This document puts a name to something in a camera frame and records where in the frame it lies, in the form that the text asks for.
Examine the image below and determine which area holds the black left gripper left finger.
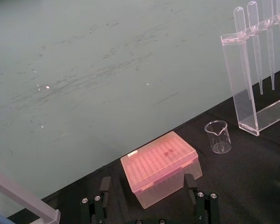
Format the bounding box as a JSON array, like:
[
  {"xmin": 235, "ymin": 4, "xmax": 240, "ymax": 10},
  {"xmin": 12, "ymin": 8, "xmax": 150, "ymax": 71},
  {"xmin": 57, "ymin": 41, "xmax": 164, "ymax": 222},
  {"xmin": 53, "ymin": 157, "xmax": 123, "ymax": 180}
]
[{"xmin": 80, "ymin": 176, "xmax": 112, "ymax": 224}]

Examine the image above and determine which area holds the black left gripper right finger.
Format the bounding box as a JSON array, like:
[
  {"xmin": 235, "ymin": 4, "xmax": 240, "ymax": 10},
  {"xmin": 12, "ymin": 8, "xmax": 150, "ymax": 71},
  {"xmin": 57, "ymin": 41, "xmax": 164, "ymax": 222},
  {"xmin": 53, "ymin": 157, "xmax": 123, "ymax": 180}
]
[{"xmin": 183, "ymin": 174, "xmax": 220, "ymax": 224}]

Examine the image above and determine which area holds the black table cloth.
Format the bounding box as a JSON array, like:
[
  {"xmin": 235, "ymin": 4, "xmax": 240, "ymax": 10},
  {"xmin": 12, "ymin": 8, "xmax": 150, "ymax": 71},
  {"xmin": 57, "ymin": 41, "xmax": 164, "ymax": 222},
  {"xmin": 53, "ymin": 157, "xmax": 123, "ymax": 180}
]
[{"xmin": 7, "ymin": 81, "xmax": 280, "ymax": 224}]

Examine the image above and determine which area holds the pink translucent pipette tip box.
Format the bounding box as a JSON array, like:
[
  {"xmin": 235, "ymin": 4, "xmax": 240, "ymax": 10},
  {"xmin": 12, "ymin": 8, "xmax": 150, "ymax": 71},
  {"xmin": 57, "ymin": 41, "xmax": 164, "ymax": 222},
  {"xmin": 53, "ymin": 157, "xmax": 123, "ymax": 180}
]
[{"xmin": 120, "ymin": 131, "xmax": 203, "ymax": 210}]

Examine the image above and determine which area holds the small clear glass beaker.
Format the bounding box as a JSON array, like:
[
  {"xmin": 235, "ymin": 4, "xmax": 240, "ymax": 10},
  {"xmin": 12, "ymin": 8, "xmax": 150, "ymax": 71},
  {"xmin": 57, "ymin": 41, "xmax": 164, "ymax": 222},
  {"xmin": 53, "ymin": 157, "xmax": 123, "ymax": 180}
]
[{"xmin": 204, "ymin": 120, "xmax": 232, "ymax": 154}]

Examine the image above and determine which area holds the clear acrylic stand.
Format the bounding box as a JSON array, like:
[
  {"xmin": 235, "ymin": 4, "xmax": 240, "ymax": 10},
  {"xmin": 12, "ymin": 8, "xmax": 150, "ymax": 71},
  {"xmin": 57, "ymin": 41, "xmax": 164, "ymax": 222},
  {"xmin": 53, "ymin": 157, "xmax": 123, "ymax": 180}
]
[{"xmin": 0, "ymin": 166, "xmax": 61, "ymax": 224}]

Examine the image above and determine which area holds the clear acrylic pipette rack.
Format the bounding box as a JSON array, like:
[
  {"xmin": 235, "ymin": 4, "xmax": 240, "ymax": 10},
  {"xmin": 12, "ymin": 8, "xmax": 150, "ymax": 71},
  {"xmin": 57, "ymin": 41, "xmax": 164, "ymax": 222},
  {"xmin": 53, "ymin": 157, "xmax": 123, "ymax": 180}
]
[{"xmin": 220, "ymin": 13, "xmax": 280, "ymax": 137}]

